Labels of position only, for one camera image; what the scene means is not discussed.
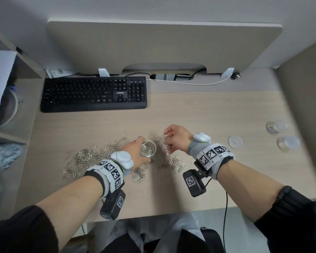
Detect person's right hand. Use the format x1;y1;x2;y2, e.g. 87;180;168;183
163;124;194;155

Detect person's left hand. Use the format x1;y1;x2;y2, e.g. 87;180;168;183
118;136;151;170

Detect pile of silver paper clips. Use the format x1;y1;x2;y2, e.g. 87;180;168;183
63;131;187;183

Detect clear jar with label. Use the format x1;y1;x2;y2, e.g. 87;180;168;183
266;120;288;135

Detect person's left forearm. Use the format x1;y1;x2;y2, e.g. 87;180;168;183
37;176;106;252

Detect person's right forearm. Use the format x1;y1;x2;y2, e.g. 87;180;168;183
217;160;285;222

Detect person's grey trousers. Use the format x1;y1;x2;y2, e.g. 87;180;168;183
66;212;227;253

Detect white round tracker puck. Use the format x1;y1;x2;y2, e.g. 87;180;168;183
193;132;212;143
110;151;134;169

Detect grey marker wristband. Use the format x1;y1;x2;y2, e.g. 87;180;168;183
187;141;235;181
84;159;126;199

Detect black keyboard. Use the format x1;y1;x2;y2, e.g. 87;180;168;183
40;76;148;113

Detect beige desk divider panel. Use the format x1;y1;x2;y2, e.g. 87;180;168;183
47;21;284;74

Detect white printed paper slip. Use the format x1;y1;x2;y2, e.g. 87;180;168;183
45;69;74;79

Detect white coiled tube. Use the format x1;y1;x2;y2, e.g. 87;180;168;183
0;85;23;129

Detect pale blue crumpled cloth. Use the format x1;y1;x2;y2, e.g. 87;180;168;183
0;143;24;173

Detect beige side partition panel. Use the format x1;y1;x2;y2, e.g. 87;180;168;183
275;37;316;198

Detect black left sleeve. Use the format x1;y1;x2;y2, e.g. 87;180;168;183
0;205;59;253

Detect black sleeve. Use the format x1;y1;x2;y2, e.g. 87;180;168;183
254;186;316;253
0;205;59;253

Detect black right sleeve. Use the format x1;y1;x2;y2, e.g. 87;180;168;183
254;186;316;253

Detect white paper sheet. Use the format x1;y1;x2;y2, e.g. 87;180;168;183
0;50;18;107

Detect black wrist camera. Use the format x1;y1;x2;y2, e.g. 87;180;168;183
99;189;126;221
182;169;208;198

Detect white cable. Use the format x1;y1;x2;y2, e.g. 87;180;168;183
146;75;228;86

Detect black camera cable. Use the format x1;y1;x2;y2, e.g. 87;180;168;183
204;177;229;253

